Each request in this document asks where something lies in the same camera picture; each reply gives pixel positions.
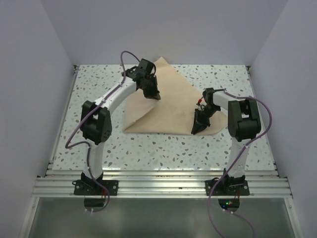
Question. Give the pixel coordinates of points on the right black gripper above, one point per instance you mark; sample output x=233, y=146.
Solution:
x=199, y=124

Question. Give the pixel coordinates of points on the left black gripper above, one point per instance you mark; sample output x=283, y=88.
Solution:
x=154, y=93

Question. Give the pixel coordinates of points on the beige cloth mat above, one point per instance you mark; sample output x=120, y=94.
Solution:
x=172, y=114

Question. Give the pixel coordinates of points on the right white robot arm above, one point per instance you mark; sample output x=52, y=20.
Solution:
x=244, y=124

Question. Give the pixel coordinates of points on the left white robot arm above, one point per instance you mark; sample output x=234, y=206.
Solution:
x=96, y=116

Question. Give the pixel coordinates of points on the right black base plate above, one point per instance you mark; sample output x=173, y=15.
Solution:
x=230, y=186

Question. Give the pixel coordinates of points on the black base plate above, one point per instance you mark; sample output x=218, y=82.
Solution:
x=230, y=186
x=87, y=186

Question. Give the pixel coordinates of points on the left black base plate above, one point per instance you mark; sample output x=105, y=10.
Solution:
x=87, y=186

